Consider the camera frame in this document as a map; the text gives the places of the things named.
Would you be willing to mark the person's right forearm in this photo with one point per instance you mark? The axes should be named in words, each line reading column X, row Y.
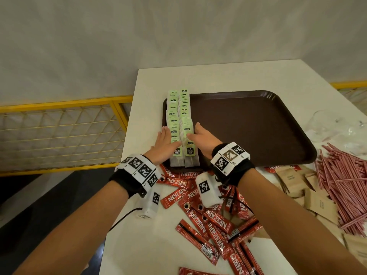
column 301, row 226

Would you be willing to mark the neat rows of tea bags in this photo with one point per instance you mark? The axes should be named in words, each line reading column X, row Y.
column 175, row 117

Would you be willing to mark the right wristband with marker tiles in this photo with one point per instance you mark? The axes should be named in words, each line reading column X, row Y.
column 229, row 158

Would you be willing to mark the pile of red Nescafe sachets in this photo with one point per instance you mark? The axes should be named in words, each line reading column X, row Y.
column 212, row 220

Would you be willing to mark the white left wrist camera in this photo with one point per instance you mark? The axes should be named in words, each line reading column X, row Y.
column 150, row 203

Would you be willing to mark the person's left hand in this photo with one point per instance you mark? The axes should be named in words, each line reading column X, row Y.
column 162, row 148

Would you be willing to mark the person's left forearm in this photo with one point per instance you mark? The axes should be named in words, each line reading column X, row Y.
column 71, row 234

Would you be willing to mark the pile of pink stirrer sticks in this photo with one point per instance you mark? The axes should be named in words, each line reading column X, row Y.
column 344, row 183

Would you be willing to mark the marker cube on right wrist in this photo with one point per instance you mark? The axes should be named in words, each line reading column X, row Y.
column 208, row 191

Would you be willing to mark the left wristband with marker tiles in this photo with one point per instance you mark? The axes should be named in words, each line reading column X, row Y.
column 140, row 168

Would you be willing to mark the person's right hand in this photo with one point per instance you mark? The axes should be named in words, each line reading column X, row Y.
column 208, row 143

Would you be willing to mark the pile of brown sugar packets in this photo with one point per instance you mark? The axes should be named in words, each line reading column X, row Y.
column 321, row 203

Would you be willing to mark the clear glass cups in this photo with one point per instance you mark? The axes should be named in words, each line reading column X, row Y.
column 324, row 126

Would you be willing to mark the wristband with marker tiles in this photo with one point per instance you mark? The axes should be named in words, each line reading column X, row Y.
column 229, row 158
column 140, row 168

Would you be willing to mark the brown plastic tray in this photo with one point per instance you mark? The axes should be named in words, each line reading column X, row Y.
column 252, row 126

